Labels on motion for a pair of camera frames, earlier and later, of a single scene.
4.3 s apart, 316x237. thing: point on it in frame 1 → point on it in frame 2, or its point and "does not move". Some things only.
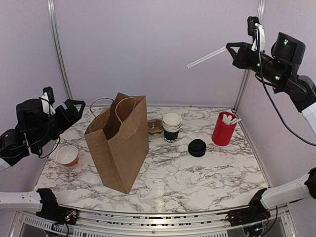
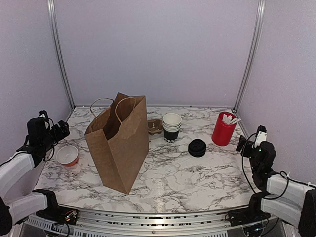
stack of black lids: [196, 147] does not move
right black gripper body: [274, 71] → [254, 163]
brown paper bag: [118, 138] does not move
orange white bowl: [67, 155] does not move
